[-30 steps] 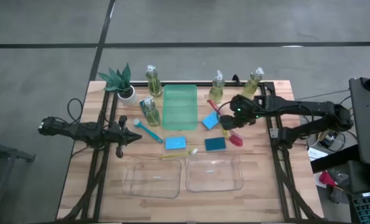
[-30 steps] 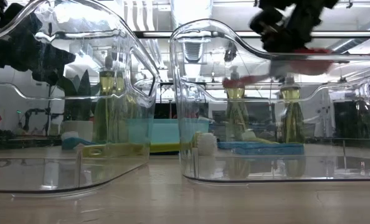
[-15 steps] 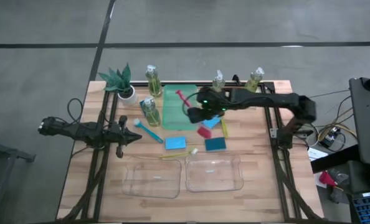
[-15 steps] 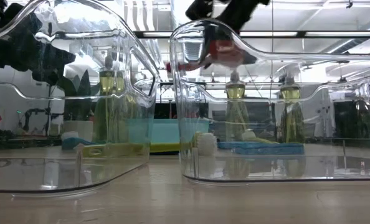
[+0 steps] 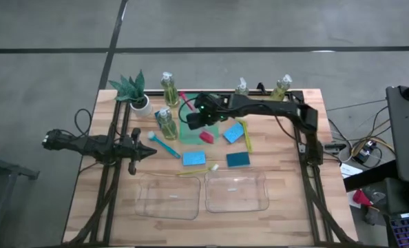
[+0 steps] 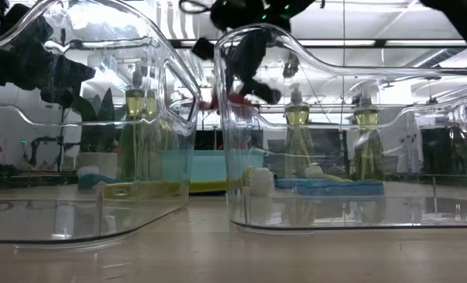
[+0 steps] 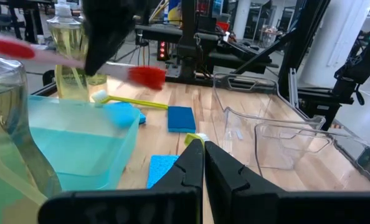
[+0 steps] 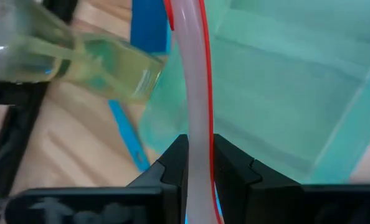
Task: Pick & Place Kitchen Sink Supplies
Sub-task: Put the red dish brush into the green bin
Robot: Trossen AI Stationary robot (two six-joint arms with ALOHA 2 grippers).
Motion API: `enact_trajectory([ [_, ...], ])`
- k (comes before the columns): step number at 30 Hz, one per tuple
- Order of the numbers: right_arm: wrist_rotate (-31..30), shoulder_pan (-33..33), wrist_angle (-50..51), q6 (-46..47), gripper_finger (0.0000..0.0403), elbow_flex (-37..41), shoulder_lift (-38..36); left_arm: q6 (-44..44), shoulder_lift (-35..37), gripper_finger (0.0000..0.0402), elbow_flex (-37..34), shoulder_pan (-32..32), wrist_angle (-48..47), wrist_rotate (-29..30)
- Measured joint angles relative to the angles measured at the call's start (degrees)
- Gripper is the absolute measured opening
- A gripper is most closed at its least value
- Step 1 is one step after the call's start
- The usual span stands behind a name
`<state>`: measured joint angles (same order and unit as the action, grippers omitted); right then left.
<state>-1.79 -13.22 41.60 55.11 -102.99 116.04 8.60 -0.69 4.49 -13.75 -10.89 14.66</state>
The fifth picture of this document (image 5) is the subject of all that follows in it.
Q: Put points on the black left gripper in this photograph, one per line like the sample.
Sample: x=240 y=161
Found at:
x=132 y=151

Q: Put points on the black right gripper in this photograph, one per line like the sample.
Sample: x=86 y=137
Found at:
x=213 y=106

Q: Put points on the blue dish brush white head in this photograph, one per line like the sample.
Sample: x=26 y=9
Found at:
x=165 y=146

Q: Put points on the clear yellow-green soap bottle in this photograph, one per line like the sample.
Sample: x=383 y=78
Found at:
x=170 y=94
x=241 y=90
x=168 y=127
x=279 y=91

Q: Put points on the blue kitchen sponge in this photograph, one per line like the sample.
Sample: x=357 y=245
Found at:
x=238 y=160
x=194 y=158
x=233 y=132

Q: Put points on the yellow brush with white head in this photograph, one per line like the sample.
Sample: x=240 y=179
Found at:
x=194 y=171

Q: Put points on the yellow-green long brush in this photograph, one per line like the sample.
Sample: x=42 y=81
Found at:
x=247 y=137

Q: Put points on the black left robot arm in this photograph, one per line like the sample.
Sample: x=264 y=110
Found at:
x=87 y=146

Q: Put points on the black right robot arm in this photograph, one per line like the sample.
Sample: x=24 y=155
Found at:
x=277 y=106

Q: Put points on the teal plastic sink caddy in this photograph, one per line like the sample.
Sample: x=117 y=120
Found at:
x=190 y=136

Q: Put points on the green plant in white pot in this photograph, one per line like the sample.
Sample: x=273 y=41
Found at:
x=140 y=106

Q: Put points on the clear plastic bin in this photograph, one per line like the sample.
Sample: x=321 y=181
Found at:
x=166 y=206
x=237 y=203

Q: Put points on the dark metal cart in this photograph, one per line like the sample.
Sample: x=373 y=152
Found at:
x=5 y=172

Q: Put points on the white paper sheet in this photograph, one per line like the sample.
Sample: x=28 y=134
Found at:
x=350 y=170

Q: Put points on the small electronics box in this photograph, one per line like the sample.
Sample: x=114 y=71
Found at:
x=364 y=154

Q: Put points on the small red object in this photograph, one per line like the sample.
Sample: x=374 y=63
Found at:
x=360 y=198

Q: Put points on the grey cloth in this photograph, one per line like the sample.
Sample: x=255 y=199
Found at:
x=375 y=203

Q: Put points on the black equipment stand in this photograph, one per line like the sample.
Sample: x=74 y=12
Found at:
x=406 y=137

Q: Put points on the black aluminium rig frame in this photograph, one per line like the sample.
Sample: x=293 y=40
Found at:
x=154 y=92

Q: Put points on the small black bracket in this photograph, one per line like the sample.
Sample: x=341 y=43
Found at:
x=260 y=87

